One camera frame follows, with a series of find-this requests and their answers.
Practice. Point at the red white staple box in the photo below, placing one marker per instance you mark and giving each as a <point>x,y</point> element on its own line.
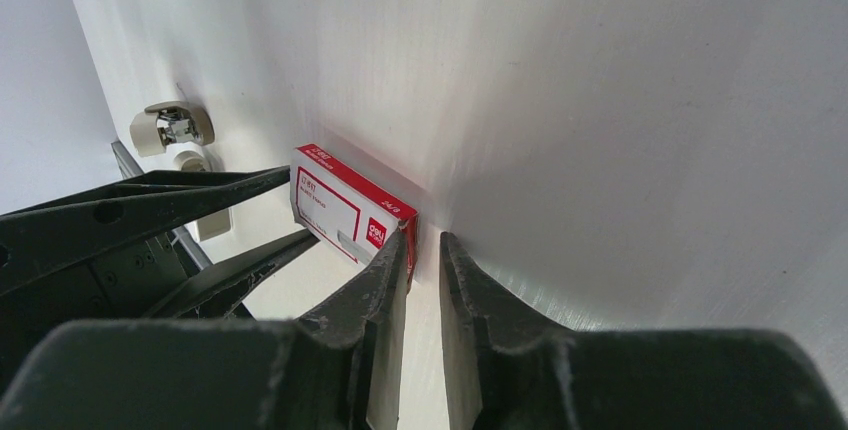
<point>347,210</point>

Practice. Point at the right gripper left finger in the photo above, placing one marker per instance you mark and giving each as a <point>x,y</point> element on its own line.
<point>338,366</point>

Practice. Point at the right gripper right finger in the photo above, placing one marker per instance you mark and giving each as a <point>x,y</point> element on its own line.
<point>508,366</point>

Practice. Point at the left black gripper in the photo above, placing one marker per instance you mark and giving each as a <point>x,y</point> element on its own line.
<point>39,242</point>

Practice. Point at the beige mini stapler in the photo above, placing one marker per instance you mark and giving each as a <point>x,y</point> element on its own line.
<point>168,123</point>

